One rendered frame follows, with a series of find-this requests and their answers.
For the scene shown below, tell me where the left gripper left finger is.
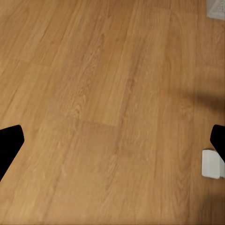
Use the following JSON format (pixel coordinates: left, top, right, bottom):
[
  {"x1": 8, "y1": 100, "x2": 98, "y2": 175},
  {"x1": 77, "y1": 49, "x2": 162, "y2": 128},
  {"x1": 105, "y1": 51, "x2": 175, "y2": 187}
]
[{"x1": 0, "y1": 125, "x2": 24, "y2": 180}]

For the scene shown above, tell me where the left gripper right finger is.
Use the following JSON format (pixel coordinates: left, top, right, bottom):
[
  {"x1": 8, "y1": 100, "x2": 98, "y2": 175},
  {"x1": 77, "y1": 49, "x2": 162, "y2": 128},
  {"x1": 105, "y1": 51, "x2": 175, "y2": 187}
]
[{"x1": 210, "y1": 124, "x2": 225, "y2": 162}]

